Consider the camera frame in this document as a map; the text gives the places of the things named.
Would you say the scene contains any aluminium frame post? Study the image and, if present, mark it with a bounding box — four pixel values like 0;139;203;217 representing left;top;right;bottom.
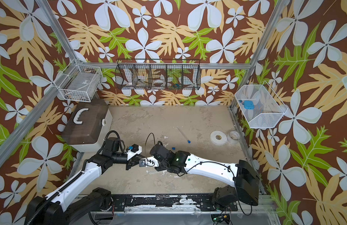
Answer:
229;0;289;110
36;0;78;61

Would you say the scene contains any blue object in basket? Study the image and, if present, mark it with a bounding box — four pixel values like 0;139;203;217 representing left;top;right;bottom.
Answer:
243;100;255;110

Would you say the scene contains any white wire basket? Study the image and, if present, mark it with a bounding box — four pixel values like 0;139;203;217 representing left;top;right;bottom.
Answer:
54;60;103;102
235;82;288;129

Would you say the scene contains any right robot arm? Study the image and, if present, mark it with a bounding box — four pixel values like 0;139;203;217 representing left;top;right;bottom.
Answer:
143;142;260;210

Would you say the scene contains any aluminium frame rail left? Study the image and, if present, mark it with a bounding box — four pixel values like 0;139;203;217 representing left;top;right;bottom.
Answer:
0;64;78;175

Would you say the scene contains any aluminium frame rail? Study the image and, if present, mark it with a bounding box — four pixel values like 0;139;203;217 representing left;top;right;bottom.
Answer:
77;62;251;70
0;64;78;175

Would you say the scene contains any clear packing tape roll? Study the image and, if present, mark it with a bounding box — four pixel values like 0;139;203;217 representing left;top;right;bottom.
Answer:
227;130;241;145

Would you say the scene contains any white foam tape roll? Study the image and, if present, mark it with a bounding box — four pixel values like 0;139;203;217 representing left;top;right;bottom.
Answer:
210;131;227;146

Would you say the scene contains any aluminium frame post left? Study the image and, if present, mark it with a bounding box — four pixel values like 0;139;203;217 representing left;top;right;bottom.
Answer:
36;0;78;61

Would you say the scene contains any white wire basket right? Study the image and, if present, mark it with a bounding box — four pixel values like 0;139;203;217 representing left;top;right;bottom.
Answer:
235;82;288;129

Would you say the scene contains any aluminium frame post right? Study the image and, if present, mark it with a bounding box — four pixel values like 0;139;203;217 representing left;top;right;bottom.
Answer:
229;0;289;110

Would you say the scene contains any white wire basket left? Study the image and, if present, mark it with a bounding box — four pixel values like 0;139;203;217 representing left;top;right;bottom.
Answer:
54;60;103;102

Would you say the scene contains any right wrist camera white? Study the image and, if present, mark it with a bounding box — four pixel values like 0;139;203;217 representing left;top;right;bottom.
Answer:
139;157;159;167

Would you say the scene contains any aluminium frame rail back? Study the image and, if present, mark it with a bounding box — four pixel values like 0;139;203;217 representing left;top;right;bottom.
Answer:
77;62;251;70

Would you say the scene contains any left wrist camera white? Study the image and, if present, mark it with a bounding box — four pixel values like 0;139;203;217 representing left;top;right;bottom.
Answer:
126;144;142;161

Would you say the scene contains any black wire basket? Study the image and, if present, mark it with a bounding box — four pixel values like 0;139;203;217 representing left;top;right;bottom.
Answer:
114;59;202;90

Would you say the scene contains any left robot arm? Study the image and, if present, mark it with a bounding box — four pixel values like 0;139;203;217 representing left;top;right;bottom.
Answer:
24;131;143;225

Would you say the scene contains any brown lid storage box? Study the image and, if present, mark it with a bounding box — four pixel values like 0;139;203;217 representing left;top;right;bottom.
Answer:
61;99;112;152

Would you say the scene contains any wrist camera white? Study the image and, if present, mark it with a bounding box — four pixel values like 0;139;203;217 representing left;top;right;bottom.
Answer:
126;144;142;161
139;157;159;167

